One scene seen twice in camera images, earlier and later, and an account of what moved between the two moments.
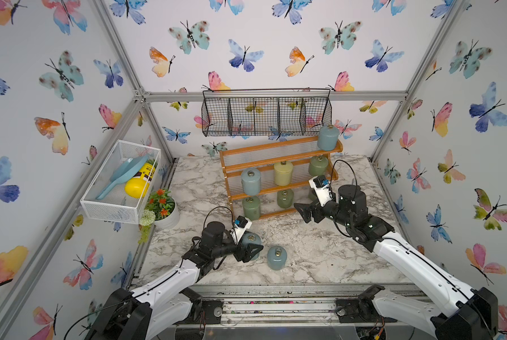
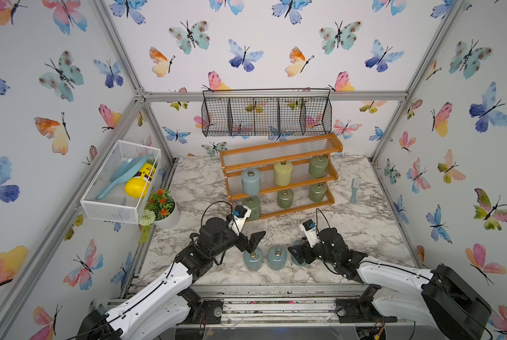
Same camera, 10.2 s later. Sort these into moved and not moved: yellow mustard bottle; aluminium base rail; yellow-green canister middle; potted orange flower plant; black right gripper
Moved: black right gripper
Not moved: yellow mustard bottle; potted orange flower plant; yellow-green canister middle; aluminium base rail
